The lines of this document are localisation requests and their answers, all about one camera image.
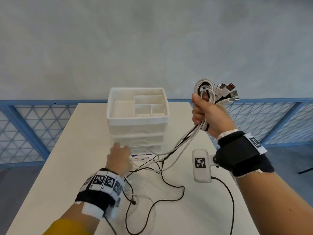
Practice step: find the blue metal lattice fence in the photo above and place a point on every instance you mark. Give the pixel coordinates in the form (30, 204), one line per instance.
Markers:
(15, 121)

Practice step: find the person's right hand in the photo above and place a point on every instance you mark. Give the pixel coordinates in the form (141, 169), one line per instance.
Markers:
(215, 118)

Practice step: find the person's left hand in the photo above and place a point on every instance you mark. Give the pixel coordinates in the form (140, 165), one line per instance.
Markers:
(118, 160)

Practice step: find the yellow sleeve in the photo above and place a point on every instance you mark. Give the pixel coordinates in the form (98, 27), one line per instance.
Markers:
(68, 228)

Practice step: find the black stand leg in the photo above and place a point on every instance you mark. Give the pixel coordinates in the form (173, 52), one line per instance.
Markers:
(307, 170)

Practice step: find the person's left forearm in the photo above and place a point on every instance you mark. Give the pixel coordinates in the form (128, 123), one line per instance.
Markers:
(75, 214)

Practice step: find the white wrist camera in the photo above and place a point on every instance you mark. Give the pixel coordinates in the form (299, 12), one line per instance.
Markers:
(202, 166)
(115, 209)

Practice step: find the person's right thumb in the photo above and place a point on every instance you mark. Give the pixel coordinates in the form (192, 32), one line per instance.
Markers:
(198, 102)

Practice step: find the person's left fingers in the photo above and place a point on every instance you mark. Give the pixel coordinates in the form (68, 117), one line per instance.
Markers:
(121, 148)

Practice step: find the white drawer organizer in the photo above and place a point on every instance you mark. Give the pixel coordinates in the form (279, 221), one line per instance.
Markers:
(138, 124)

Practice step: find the person's right forearm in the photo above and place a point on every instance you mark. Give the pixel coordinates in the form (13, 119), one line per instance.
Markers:
(273, 203)

